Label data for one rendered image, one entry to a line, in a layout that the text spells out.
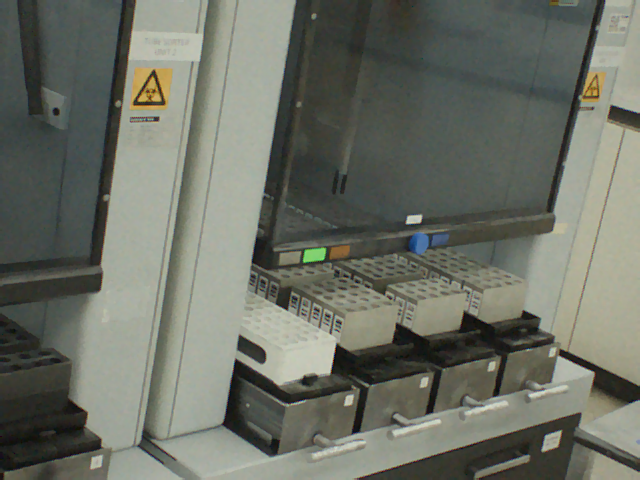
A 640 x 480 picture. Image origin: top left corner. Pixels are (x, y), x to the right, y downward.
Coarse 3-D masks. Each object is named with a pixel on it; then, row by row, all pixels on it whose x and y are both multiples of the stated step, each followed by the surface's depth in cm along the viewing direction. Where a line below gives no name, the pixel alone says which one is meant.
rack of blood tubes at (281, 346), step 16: (256, 304) 183; (272, 304) 184; (256, 320) 178; (272, 320) 179; (288, 320) 180; (240, 336) 187; (256, 336) 173; (272, 336) 174; (288, 336) 174; (304, 336) 175; (320, 336) 177; (240, 352) 176; (256, 352) 182; (272, 352) 171; (288, 352) 170; (304, 352) 172; (320, 352) 175; (256, 368) 173; (272, 368) 171; (288, 368) 171; (304, 368) 173; (320, 368) 176
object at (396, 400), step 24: (336, 360) 184; (384, 360) 184; (408, 360) 187; (360, 384) 179; (384, 384) 180; (408, 384) 184; (360, 408) 180; (384, 408) 182; (408, 408) 186; (360, 432) 180; (408, 432) 180
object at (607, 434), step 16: (608, 416) 180; (624, 416) 181; (576, 432) 174; (592, 432) 174; (608, 432) 175; (624, 432) 176; (576, 448) 175; (592, 448) 173; (608, 448) 171; (624, 448) 171; (576, 464) 175; (592, 464) 176; (624, 464) 170
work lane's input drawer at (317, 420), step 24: (240, 384) 173; (264, 384) 172; (288, 384) 171; (312, 384) 173; (336, 384) 174; (240, 408) 174; (264, 408) 171; (288, 408) 168; (312, 408) 171; (336, 408) 175; (288, 432) 169; (312, 432) 173; (336, 432) 177; (312, 456) 168
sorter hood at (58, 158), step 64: (0, 0) 129; (64, 0) 134; (128, 0) 139; (0, 64) 131; (64, 64) 137; (0, 128) 134; (64, 128) 139; (0, 192) 136; (64, 192) 142; (0, 256) 139; (64, 256) 145
